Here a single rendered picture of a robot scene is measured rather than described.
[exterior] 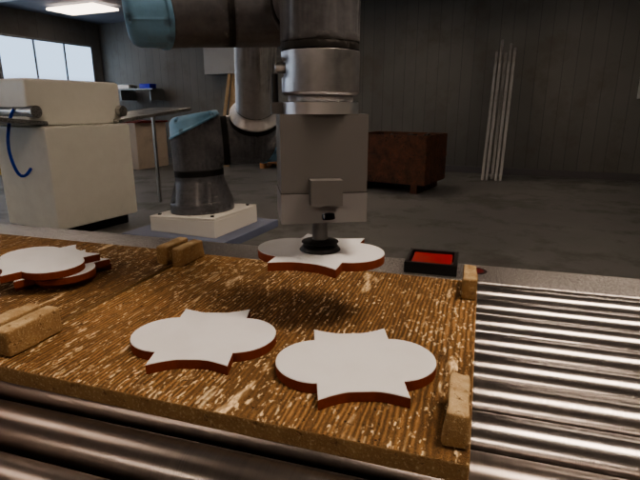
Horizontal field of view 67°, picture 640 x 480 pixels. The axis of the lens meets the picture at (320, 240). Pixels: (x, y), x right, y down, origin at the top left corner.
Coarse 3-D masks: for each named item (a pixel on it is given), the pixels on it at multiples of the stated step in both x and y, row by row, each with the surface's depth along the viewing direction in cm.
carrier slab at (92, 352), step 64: (128, 320) 51; (320, 320) 51; (384, 320) 51; (448, 320) 51; (64, 384) 40; (128, 384) 39; (192, 384) 39; (256, 384) 39; (448, 384) 39; (320, 448) 34; (384, 448) 32; (448, 448) 32
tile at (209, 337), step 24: (192, 312) 51; (216, 312) 51; (240, 312) 51; (144, 336) 45; (168, 336) 45; (192, 336) 45; (216, 336) 45; (240, 336) 45; (264, 336) 45; (168, 360) 41; (192, 360) 41; (216, 360) 41; (240, 360) 43
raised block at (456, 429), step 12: (456, 372) 36; (456, 384) 35; (468, 384) 35; (456, 396) 33; (468, 396) 33; (456, 408) 32; (468, 408) 32; (444, 420) 32; (456, 420) 31; (468, 420) 31; (444, 432) 32; (456, 432) 31; (468, 432) 31; (444, 444) 32; (456, 444) 32; (468, 444) 32
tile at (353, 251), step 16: (272, 240) 55; (288, 240) 55; (352, 240) 55; (272, 256) 49; (288, 256) 49; (304, 256) 49; (320, 256) 49; (336, 256) 49; (352, 256) 49; (368, 256) 49; (384, 256) 50; (320, 272) 46; (336, 272) 45
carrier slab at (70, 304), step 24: (0, 240) 82; (24, 240) 82; (48, 240) 82; (120, 264) 70; (144, 264) 70; (168, 264) 70; (0, 288) 60; (72, 288) 60; (96, 288) 60; (120, 288) 60; (0, 312) 53; (72, 312) 53
